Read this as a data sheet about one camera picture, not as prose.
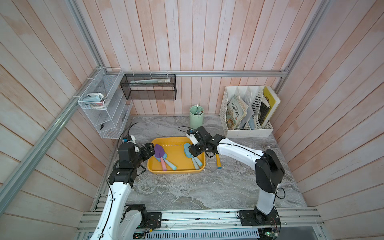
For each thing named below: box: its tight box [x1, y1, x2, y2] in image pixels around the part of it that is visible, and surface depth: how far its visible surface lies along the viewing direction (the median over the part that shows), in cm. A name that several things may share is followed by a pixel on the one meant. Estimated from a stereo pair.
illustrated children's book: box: [226, 94, 249, 131], surface depth 103 cm
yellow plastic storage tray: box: [147, 136, 206, 175], surface depth 97 cm
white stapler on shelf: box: [82, 92, 104, 102], surface depth 70 cm
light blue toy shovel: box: [184, 143, 203, 170], surface depth 92 cm
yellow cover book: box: [261, 86, 277, 126], surface depth 100 cm
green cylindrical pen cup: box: [189, 105, 205, 130], surface depth 109 cm
